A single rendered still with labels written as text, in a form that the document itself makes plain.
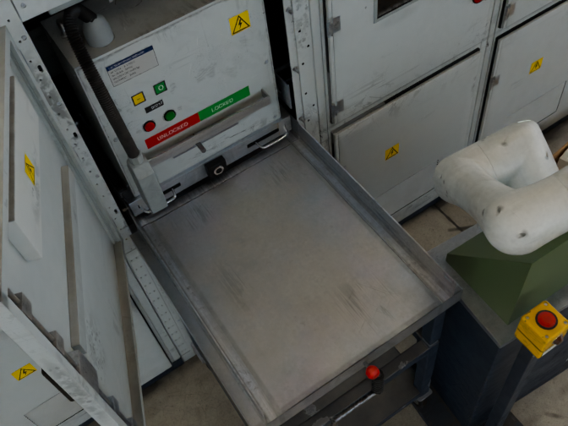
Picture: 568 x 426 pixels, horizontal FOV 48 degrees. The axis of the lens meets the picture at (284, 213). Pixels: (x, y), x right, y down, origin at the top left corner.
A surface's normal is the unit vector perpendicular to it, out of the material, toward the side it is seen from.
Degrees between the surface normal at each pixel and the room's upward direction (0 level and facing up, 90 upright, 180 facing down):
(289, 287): 0
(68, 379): 90
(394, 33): 90
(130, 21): 0
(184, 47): 90
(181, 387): 0
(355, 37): 90
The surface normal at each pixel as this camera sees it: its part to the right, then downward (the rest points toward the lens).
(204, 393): -0.11, -0.58
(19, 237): 0.25, 0.77
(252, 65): 0.55, 0.64
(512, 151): -0.07, 0.14
